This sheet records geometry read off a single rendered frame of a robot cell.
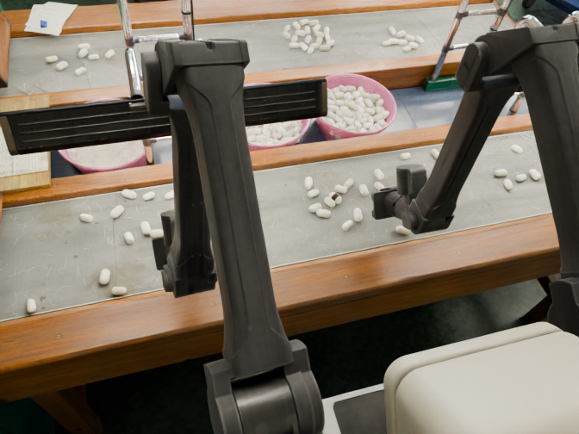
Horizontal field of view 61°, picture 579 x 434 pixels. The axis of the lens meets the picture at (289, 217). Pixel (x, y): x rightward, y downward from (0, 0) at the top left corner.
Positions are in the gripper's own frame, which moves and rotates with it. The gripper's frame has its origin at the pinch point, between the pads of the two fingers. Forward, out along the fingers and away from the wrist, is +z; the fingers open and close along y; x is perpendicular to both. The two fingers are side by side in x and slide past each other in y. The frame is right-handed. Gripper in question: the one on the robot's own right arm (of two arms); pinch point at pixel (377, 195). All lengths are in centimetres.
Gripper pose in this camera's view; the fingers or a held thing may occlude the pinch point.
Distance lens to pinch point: 126.1
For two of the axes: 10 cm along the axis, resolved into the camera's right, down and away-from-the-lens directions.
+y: -9.6, 1.7, -2.2
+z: -2.6, -2.2, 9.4
